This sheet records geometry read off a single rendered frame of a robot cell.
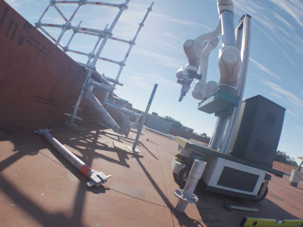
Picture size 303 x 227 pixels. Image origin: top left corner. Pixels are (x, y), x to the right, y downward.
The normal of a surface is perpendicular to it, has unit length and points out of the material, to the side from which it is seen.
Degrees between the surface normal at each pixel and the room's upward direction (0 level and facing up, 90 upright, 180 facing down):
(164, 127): 90
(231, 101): 90
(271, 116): 90
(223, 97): 90
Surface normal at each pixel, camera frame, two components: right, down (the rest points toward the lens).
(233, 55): -0.47, -0.11
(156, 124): 0.00, -0.07
